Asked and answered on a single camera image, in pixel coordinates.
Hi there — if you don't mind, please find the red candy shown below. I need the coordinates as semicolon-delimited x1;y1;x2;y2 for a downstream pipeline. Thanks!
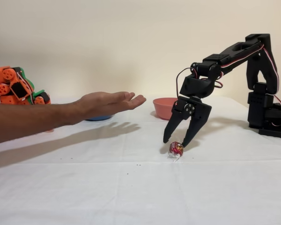
167;141;185;163

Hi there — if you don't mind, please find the person's bare forearm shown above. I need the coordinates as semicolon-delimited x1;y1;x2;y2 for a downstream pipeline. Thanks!
0;100;82;145

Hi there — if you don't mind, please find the person's open hand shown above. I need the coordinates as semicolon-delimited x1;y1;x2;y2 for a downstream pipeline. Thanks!
76;91;147;121

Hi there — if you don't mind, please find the pink plastic bowl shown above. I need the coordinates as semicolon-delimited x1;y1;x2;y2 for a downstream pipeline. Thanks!
153;97;179;121

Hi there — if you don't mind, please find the blue plastic bowl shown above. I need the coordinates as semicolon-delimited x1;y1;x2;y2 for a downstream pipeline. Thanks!
85;113;113;122

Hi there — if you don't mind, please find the white tablecloth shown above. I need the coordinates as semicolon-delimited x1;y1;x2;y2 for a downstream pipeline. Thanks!
0;95;281;225

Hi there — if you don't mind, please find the orange arm servo cable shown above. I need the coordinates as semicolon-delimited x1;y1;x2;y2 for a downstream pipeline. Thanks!
15;69;35;104

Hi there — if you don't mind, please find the gripper servo cable loop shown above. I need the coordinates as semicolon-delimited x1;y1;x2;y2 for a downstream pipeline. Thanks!
175;67;198;97

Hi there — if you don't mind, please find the long arm servo cable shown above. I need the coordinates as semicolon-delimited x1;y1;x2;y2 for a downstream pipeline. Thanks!
215;41;281;128

